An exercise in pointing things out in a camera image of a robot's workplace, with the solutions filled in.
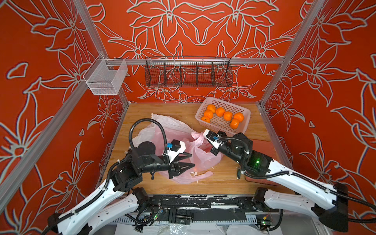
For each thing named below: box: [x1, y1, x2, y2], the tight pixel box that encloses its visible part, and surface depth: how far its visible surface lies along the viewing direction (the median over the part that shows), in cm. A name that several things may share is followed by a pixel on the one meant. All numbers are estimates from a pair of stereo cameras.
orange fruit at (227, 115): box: [223, 111, 233, 122], surface depth 108 cm
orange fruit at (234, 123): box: [230, 118, 240, 130], surface depth 102 cm
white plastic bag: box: [132, 113, 194, 151], surface depth 101 cm
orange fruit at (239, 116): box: [234, 112, 245, 123], surface depth 105 cm
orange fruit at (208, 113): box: [203, 109, 214, 119], surface depth 108 cm
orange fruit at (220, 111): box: [215, 107, 226, 118], surface depth 109 cm
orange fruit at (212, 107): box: [206, 103, 216, 113], surface depth 112 cm
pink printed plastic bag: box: [186, 131, 222, 176], surface depth 69 cm
